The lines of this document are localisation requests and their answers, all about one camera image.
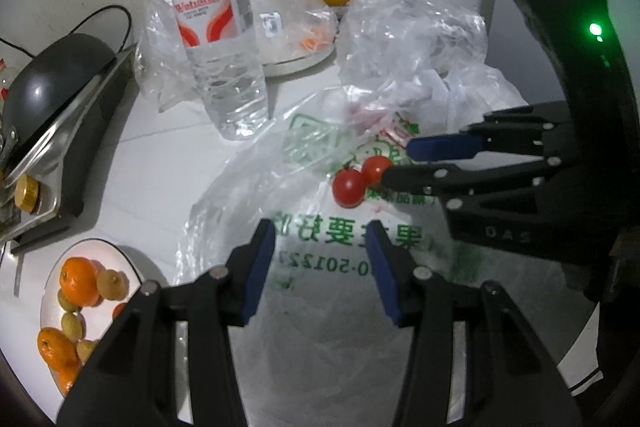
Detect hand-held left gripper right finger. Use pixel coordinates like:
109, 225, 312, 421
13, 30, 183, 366
365, 220, 585, 427

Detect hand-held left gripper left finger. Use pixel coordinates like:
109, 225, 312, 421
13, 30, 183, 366
56, 218, 277, 427

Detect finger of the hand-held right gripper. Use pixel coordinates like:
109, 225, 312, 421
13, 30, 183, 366
381, 156, 567, 208
405, 102, 572, 162

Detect green printed plastic bag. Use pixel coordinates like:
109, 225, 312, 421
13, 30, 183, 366
175, 67, 591, 427

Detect small yellow-green fruit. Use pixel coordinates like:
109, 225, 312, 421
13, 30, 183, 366
61, 312, 86, 340
96, 269, 130, 300
57, 288, 81, 313
76, 339, 98, 364

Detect tangerine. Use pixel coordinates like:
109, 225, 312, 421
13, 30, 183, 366
59, 257, 101, 307
37, 327, 81, 370
56, 362, 83, 398

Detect white round plate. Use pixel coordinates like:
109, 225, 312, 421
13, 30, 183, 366
40, 238, 146, 400

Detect person's right forearm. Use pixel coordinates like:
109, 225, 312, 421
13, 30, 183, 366
602, 232, 640, 308

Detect crumpled clear plastic bag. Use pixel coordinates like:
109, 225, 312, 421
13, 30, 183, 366
340, 0, 488, 108

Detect small white plate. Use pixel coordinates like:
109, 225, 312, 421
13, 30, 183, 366
262, 39, 337, 78

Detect clear plastic water bottle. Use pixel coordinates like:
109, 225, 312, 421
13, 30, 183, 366
170, 0, 268, 142

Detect steel induction cooker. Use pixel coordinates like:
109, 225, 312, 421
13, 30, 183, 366
0, 42, 141, 255

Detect gold cooker knob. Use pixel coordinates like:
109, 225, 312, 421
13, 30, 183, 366
14, 174, 40, 210

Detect black wok with wooden handle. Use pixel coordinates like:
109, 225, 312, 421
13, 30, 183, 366
0, 33, 118, 180

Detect black power cable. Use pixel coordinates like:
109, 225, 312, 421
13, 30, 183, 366
0, 4, 133, 58

